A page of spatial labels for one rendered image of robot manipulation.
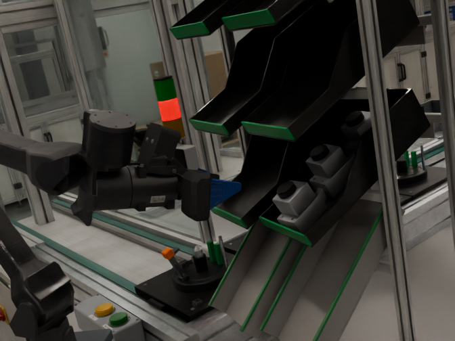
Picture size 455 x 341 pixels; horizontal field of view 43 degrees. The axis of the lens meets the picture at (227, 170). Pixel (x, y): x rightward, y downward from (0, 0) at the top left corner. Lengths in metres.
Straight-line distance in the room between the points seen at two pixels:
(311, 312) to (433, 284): 0.49
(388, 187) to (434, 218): 0.79
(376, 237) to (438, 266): 0.59
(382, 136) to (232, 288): 0.45
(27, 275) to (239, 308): 0.40
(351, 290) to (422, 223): 0.73
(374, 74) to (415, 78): 6.02
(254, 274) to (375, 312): 0.33
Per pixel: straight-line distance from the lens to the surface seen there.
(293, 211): 0.87
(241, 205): 1.04
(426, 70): 7.01
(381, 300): 1.38
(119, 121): 0.73
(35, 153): 0.80
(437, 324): 1.28
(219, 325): 1.20
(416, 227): 1.61
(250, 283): 1.12
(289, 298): 1.02
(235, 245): 1.49
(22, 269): 0.95
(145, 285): 1.39
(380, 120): 0.86
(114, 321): 1.27
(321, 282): 1.01
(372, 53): 0.84
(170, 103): 1.44
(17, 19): 2.24
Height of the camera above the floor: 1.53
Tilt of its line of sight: 15 degrees down
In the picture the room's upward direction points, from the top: 11 degrees counter-clockwise
